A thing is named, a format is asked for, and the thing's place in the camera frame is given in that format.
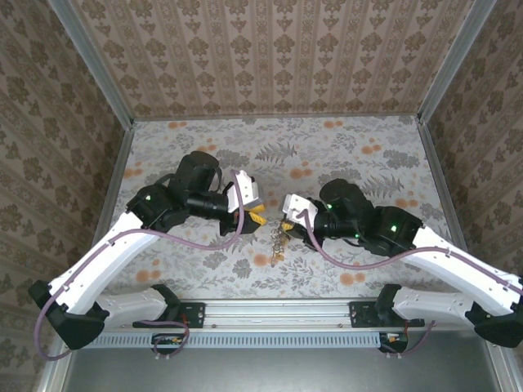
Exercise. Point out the keyring with brass keys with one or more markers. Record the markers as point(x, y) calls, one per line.
point(279, 245)

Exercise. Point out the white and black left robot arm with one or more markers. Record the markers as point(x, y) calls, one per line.
point(118, 265)

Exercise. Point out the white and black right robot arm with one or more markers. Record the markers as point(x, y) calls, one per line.
point(429, 304)

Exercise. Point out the grey metal sheet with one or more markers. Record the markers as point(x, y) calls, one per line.
point(278, 371)

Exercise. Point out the black connector board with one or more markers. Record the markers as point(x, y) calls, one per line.
point(167, 341)
point(394, 341)

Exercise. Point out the aluminium table side rail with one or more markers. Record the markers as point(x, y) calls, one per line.
point(440, 183)
point(112, 183)

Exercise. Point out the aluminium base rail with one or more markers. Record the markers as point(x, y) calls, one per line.
point(278, 314)

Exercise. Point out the aluminium frame post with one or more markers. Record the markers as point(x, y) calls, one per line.
point(94, 69)
point(453, 61)

